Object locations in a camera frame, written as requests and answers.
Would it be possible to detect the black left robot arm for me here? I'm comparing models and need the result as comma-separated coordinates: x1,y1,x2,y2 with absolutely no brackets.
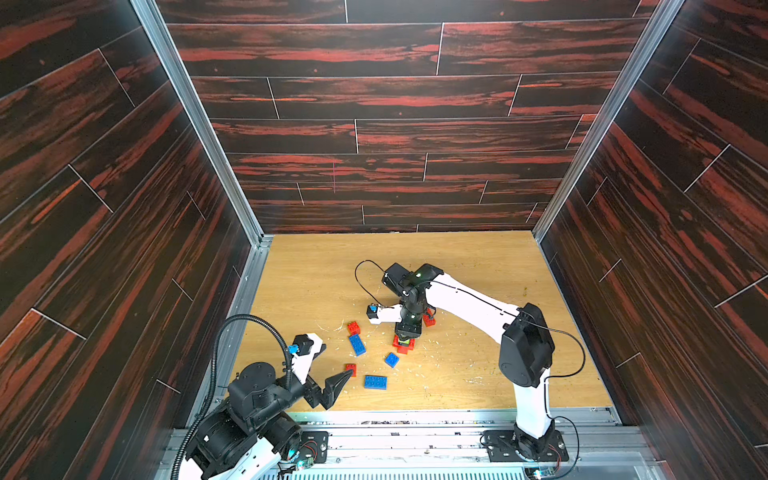
183,333,354,479

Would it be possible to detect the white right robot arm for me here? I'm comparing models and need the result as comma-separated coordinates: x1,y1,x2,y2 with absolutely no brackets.
377,265,555,440

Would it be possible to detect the long blue lego brick near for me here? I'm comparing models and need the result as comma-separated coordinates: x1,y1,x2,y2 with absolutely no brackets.
363,375,388,390

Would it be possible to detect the long blue lego brick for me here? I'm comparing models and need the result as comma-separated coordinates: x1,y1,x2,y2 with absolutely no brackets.
348,334,366,356
363,375,388,390

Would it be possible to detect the long blue lego brick far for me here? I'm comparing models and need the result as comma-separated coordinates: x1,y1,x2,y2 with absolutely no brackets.
348,334,366,356

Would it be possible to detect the small blue lego brick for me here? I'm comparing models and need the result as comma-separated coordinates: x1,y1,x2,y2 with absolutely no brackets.
385,353,400,368

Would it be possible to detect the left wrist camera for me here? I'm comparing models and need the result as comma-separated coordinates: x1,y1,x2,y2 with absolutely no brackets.
289,333,324,359

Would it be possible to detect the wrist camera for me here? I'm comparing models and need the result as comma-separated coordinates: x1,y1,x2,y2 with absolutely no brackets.
366,304,402,325
289,333,324,359

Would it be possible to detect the black right camera cable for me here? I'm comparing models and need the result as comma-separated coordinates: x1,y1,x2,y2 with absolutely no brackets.
353,259,388,308

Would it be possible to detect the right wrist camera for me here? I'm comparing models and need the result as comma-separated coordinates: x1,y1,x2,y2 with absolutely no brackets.
366,304,402,325

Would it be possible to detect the black corrugated left hose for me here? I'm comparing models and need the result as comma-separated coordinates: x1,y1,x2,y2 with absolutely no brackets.
169,313,293,480

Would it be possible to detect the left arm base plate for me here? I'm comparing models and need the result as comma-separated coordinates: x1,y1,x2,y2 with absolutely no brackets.
297,430,329,468

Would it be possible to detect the aluminium front rail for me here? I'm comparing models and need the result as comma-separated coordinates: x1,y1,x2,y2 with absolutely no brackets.
291,408,665,479

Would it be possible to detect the aluminium corner post left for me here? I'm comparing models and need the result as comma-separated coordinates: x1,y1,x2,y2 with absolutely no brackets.
129,0,266,244

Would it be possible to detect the aluminium corner post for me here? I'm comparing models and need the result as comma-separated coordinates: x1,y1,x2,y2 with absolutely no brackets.
129,0,266,244
532,0,686,243

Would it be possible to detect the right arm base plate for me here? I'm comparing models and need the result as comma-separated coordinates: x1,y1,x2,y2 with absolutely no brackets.
480,429,569,464

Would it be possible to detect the aluminium corner post right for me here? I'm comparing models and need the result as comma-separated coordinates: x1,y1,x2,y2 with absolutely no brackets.
532,0,686,243

